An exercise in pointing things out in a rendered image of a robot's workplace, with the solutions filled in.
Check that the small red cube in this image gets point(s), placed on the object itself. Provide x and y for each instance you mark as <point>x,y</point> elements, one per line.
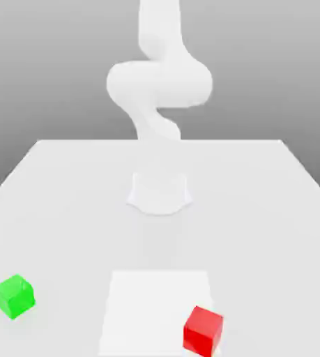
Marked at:
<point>201,332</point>

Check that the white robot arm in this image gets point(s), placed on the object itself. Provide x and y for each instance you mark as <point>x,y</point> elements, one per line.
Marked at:
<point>159,83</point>

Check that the small green cube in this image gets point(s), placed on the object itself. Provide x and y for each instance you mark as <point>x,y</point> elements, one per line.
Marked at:
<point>14,297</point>

